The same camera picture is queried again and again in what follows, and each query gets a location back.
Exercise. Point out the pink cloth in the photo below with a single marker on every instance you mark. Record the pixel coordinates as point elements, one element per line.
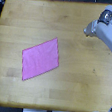
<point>40,59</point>

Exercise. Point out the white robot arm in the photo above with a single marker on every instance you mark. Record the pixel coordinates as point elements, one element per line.
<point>102,28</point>

